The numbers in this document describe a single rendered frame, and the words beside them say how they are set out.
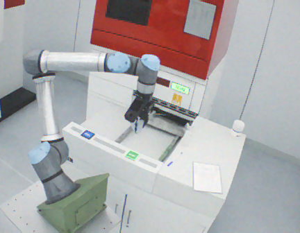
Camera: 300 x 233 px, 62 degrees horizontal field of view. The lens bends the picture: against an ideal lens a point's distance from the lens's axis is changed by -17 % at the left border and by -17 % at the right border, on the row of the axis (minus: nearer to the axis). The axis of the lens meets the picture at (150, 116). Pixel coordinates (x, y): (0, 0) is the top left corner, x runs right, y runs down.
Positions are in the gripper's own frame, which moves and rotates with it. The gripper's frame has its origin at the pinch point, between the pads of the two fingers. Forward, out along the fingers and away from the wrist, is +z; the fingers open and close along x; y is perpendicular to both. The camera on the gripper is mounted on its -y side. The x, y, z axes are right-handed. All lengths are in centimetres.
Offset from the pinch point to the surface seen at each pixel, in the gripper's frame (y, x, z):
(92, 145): -4.0, 19.7, 15.0
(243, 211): 94, -82, 110
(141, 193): -4.0, -10.1, 32.0
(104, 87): 58, 52, 19
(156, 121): 48, 7, 23
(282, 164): 196, -119, 110
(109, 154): -4.0, 9.8, 15.6
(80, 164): -4.0, 26.8, 32.5
